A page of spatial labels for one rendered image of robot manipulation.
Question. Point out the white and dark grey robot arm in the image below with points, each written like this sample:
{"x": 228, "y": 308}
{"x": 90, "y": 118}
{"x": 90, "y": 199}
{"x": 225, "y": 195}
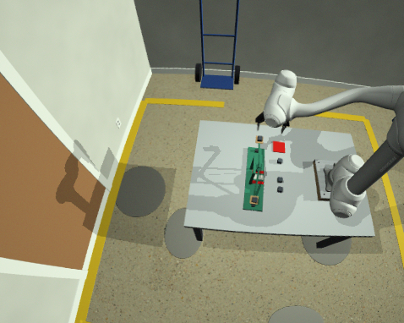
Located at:
{"x": 346, "y": 190}

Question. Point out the flat red square plate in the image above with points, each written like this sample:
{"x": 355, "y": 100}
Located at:
{"x": 278, "y": 147}

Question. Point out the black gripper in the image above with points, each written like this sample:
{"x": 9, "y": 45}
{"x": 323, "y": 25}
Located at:
{"x": 261, "y": 119}

